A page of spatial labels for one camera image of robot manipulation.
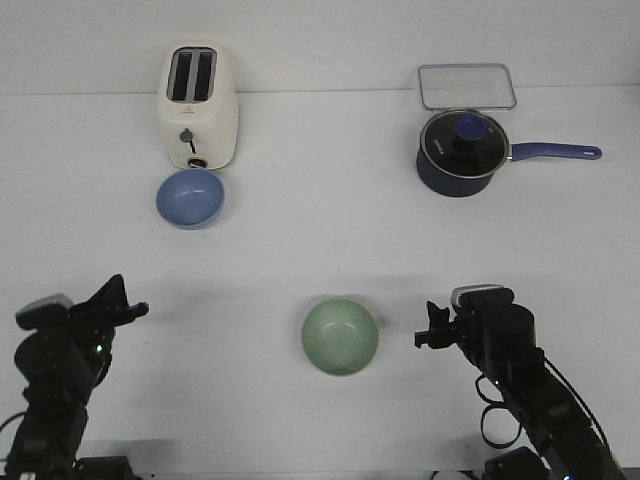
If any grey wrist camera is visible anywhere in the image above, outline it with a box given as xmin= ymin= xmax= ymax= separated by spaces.
xmin=451 ymin=284 xmax=515 ymax=312
xmin=15 ymin=293 xmax=73 ymax=331

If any green bowl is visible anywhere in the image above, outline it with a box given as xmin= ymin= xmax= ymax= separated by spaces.
xmin=301 ymin=298 xmax=380 ymax=376

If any dark blue saucepan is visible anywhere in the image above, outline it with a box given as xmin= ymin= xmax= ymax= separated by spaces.
xmin=416 ymin=135 xmax=602 ymax=198

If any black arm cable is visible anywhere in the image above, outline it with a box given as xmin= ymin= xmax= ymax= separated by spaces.
xmin=474 ymin=375 xmax=524 ymax=449

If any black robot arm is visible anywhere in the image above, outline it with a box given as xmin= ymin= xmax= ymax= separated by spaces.
xmin=2 ymin=274 xmax=149 ymax=479
xmin=414 ymin=298 xmax=625 ymax=479

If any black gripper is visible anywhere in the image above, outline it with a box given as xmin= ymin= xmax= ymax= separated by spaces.
xmin=414 ymin=301 xmax=473 ymax=350
xmin=68 ymin=274 xmax=149 ymax=345

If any glass lid with blue knob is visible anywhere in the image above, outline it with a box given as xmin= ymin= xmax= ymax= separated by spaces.
xmin=420 ymin=109 xmax=510 ymax=179

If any cream white two-slot toaster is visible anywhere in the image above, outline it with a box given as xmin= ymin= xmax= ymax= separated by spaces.
xmin=156 ymin=41 xmax=239 ymax=170

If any blue bowl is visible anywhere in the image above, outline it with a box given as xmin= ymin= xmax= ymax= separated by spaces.
xmin=155 ymin=168 xmax=226 ymax=230

